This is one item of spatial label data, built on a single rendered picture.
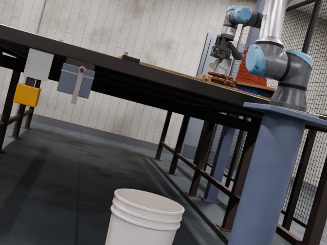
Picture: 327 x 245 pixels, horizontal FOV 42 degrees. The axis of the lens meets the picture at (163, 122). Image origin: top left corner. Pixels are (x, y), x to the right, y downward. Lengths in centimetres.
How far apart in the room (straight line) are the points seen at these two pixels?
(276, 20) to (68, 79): 87
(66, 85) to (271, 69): 84
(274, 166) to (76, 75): 89
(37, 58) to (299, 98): 108
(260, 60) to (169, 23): 562
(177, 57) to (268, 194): 565
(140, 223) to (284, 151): 62
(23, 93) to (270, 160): 103
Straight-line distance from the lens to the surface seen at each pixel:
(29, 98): 183
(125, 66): 184
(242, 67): 302
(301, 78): 176
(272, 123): 172
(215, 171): 407
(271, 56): 170
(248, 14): 211
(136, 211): 166
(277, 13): 176
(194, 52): 729
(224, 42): 220
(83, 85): 181
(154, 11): 722
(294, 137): 173
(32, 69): 185
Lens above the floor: 76
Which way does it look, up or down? 2 degrees down
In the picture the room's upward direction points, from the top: 15 degrees clockwise
